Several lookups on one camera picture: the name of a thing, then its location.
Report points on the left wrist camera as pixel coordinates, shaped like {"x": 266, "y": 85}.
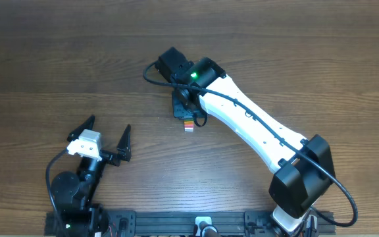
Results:
{"x": 85, "y": 145}

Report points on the white cube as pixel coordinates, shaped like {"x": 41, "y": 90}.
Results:
{"x": 189, "y": 129}

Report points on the red cube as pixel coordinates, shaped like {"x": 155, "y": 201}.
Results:
{"x": 189, "y": 125}

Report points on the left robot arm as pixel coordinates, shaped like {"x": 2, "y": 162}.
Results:
{"x": 65, "y": 188}

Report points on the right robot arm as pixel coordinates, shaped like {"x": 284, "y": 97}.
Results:
{"x": 242, "y": 115}

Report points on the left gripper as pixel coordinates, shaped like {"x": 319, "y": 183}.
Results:
{"x": 114, "y": 157}

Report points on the mounting rail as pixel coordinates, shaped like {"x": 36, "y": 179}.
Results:
{"x": 169, "y": 224}

